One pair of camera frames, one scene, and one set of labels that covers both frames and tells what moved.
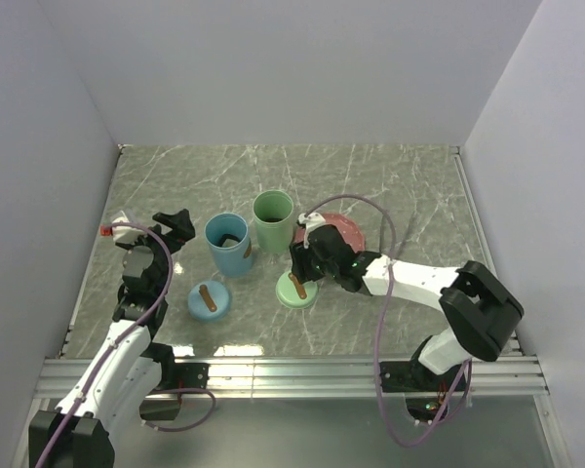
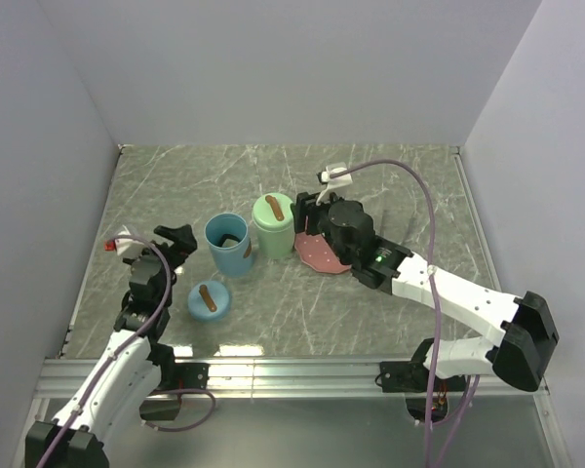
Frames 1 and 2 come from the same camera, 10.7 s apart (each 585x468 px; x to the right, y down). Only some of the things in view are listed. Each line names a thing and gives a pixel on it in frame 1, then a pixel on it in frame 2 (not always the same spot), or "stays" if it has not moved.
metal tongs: (382, 232) stays
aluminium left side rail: (78, 304) stays
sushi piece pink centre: (228, 240) stays
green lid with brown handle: (295, 294) -> (272, 213)
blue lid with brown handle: (209, 300) stays
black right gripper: (299, 255) -> (299, 210)
